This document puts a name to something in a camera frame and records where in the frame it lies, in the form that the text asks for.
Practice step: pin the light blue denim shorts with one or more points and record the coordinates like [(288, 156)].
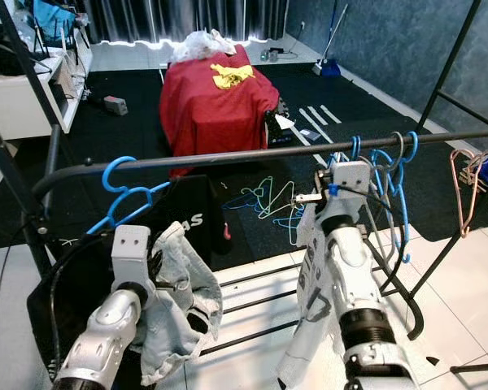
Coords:
[(187, 309)]

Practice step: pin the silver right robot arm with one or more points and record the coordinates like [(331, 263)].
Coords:
[(358, 292)]

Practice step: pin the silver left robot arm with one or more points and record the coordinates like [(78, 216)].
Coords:
[(106, 341)]

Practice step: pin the green plastic hanger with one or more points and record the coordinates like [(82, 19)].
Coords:
[(264, 195)]

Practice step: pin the pink plastic hanger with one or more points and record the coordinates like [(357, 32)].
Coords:
[(459, 171)]

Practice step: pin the white shirt black print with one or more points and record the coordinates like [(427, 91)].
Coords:
[(309, 268)]

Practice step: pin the black metal clothes rack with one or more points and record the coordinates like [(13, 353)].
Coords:
[(236, 156)]

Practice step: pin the black Petronas t-shirt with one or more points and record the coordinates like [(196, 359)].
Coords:
[(195, 203)]

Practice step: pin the red cloth yellow emblem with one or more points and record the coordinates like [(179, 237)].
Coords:
[(215, 114)]

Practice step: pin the white plastic bag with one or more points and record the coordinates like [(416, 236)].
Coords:
[(199, 45)]

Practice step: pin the small grey box red button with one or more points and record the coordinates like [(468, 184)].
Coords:
[(115, 106)]

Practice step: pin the dark grey curtains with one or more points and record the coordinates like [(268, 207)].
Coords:
[(179, 16)]

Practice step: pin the white low cabinet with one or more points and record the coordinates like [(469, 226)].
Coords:
[(24, 106)]

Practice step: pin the black duffel bag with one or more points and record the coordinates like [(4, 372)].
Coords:
[(4, 49)]

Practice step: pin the turquoise blue bag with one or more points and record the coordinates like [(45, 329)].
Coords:
[(57, 24)]

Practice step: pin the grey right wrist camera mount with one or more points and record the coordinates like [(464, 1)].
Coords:
[(350, 187)]

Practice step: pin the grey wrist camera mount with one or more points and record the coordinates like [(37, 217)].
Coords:
[(350, 187), (132, 252)]

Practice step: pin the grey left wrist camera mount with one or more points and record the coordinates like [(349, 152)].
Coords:
[(132, 252)]

